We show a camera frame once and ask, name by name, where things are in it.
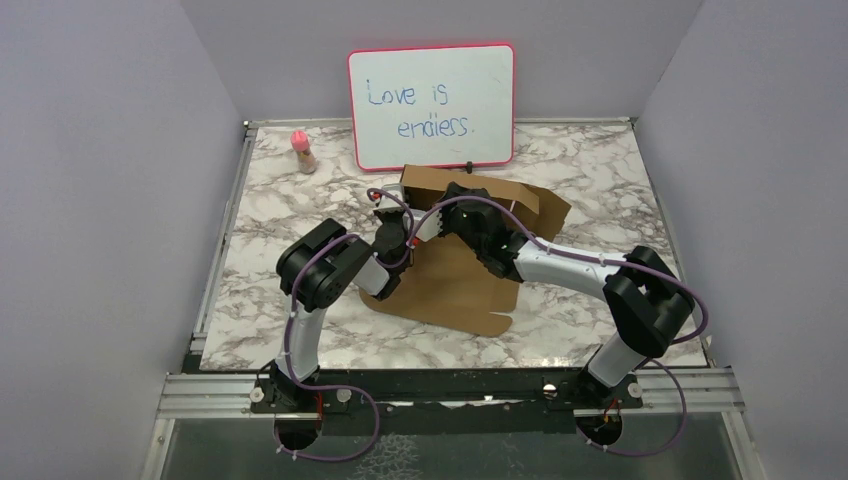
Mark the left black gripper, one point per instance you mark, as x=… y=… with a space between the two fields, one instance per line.
x=380 y=215

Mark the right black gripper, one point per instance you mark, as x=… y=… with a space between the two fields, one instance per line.
x=445 y=211

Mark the brown cardboard box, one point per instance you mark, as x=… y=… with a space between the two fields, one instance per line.
x=446 y=285

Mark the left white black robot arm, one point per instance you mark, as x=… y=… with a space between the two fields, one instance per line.
x=316 y=270

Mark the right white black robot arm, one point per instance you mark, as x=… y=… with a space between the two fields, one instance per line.
x=648 y=303

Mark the small pink capped bottle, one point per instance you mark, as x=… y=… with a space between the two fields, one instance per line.
x=301 y=145

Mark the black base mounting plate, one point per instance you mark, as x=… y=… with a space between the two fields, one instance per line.
x=438 y=401

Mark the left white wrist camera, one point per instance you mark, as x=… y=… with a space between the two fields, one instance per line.
x=391 y=211

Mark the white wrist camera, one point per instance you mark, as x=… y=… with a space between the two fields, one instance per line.
x=427 y=225
x=391 y=211

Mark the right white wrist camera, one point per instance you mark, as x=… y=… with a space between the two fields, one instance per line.
x=427 y=225

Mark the white board with pink frame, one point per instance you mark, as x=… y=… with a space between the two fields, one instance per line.
x=439 y=106

